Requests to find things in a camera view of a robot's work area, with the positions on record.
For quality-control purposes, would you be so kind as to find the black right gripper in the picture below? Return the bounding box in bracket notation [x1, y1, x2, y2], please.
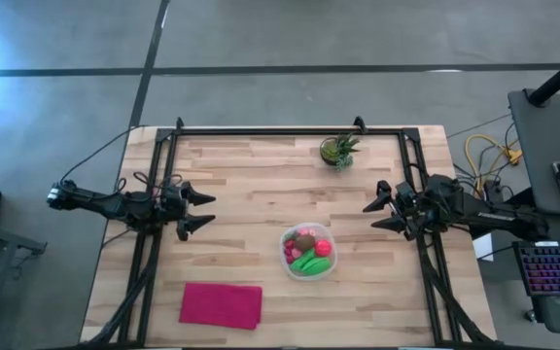
[362, 180, 431, 242]

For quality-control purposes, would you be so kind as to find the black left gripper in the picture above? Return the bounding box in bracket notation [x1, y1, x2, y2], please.
[160, 181, 217, 242]

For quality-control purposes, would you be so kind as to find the red toy tomato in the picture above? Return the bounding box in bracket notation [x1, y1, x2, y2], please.
[313, 238, 333, 259]

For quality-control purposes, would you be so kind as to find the brown toy kiwi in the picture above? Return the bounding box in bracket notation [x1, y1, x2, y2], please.
[294, 233, 316, 252]

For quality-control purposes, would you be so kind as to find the green toy pea pod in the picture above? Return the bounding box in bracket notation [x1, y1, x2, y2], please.
[302, 257, 333, 277]

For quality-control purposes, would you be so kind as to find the green toy vegetable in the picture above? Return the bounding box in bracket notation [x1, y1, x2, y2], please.
[289, 249, 316, 272]

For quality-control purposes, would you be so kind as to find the clear plastic tupperware container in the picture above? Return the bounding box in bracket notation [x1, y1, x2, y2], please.
[278, 222, 338, 282]

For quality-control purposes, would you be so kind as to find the potted green succulent plant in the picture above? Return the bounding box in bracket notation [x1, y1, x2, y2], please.
[318, 133, 362, 172]

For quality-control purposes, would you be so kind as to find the red folded cloth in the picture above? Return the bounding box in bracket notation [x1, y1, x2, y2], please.
[178, 282, 263, 332]

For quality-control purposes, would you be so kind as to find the white paper sheet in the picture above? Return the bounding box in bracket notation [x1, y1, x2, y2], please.
[472, 232, 495, 263]

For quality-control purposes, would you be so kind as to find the grey desk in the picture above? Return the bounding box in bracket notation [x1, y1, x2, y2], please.
[507, 87, 560, 218]

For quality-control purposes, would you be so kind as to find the keyboard with blue backlight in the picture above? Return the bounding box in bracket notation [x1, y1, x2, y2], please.
[512, 240, 560, 298]

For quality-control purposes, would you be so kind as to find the black side shelf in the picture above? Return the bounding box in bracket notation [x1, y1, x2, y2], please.
[0, 218, 48, 257]

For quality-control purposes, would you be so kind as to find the black pole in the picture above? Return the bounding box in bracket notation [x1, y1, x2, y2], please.
[526, 46, 560, 107]

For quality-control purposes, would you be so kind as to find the yellow cable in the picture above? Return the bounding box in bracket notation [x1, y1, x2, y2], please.
[463, 134, 523, 195]

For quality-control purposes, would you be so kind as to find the black aluminium table frame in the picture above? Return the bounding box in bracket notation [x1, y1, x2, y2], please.
[80, 115, 495, 349]

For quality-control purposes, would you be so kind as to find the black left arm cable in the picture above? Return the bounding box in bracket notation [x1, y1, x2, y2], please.
[58, 124, 185, 196]

